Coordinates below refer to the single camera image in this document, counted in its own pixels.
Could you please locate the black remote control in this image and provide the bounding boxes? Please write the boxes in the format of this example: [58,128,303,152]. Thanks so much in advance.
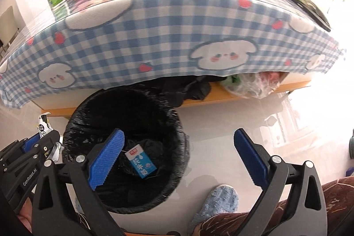
[286,0,332,32]

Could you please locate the blue checked tablecloth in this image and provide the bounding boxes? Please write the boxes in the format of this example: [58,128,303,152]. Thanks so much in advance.
[0,0,346,109]

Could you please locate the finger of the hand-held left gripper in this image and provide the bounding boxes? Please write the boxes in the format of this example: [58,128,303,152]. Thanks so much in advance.
[26,130,61,168]
[4,132,42,155]

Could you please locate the person's left hand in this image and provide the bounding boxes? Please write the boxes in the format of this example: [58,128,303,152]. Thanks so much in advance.
[16,201,34,232]

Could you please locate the black and white milk carton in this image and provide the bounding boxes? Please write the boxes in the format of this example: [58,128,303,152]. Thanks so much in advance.
[37,112,63,163]

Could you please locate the black cloth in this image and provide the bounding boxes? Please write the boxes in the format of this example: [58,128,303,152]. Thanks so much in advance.
[160,74,213,108]

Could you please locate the blue milk carton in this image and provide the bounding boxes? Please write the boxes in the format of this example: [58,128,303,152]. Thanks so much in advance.
[124,143,158,179]

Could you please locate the trash bin with black bag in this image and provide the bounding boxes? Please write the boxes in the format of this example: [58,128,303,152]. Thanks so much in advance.
[62,88,191,216]

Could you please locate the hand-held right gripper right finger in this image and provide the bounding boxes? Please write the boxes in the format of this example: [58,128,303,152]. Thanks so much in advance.
[234,128,328,236]

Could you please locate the wooden table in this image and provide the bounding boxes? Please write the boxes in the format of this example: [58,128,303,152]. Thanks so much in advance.
[40,81,312,119]

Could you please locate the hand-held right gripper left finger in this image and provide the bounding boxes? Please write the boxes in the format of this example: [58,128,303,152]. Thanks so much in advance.
[31,129,125,236]

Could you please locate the clear plastic bag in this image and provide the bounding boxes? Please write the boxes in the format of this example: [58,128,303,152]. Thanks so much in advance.
[220,71,283,100]

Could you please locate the blue fuzzy slipper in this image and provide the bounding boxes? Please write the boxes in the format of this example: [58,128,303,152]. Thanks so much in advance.
[191,185,239,228]

